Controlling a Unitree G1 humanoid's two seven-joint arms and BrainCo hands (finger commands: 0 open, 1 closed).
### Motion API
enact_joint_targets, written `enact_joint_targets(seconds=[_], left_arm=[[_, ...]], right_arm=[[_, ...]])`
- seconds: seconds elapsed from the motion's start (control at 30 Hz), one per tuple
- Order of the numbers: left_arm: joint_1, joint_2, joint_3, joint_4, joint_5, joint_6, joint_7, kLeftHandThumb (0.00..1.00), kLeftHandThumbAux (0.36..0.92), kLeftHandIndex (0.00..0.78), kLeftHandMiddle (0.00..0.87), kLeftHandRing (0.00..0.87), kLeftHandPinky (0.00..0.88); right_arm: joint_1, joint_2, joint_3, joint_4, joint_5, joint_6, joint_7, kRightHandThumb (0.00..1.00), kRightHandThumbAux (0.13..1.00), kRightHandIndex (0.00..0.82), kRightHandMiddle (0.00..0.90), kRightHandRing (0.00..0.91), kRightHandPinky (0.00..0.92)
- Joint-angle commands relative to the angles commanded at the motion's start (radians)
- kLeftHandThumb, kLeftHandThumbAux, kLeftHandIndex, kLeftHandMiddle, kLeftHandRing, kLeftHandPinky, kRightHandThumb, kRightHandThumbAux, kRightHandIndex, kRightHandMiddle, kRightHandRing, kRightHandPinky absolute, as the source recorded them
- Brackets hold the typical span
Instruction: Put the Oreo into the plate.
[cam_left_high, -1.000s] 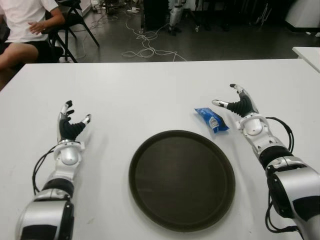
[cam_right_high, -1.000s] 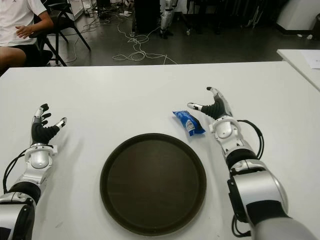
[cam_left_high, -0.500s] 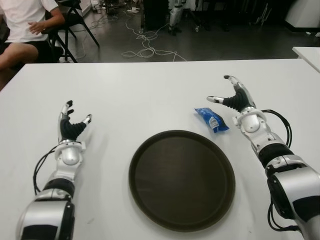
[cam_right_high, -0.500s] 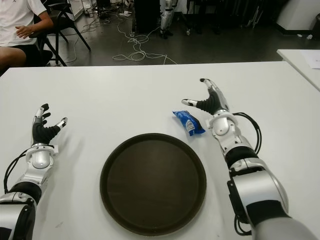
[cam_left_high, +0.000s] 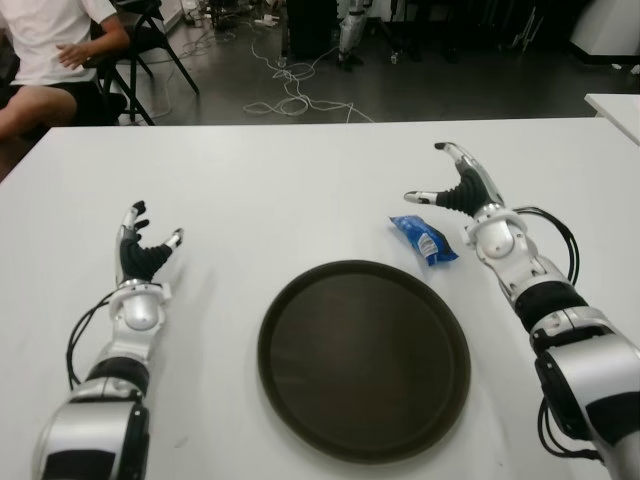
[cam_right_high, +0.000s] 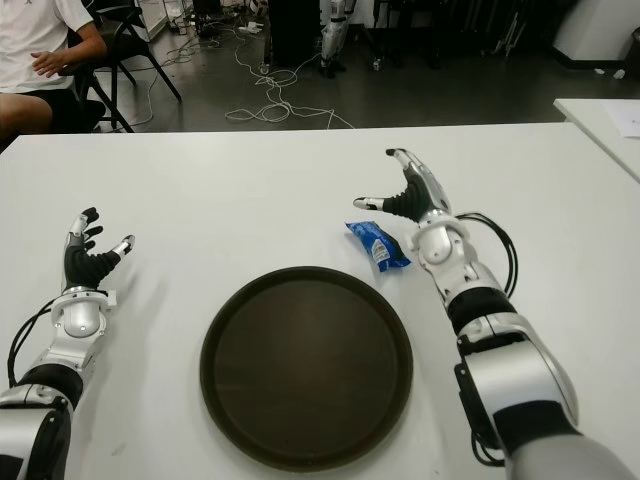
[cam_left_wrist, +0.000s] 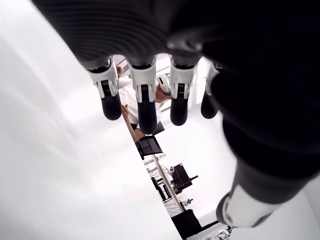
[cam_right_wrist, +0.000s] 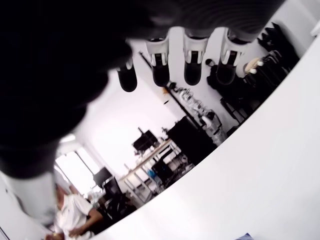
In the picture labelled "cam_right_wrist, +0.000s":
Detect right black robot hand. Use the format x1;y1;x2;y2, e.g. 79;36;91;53
0;0;286;221

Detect black machine on bench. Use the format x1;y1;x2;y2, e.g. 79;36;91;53
132;127;159;151

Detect wood-edged workbench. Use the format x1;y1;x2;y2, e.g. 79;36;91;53
119;138;181;202

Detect black cabinet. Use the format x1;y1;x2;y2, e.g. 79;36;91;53
167;116;218;166

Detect seated person in white shirt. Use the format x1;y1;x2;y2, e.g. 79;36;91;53
44;186;106;239

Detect silver humanoid robot leg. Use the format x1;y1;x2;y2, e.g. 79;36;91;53
199;112;228;146

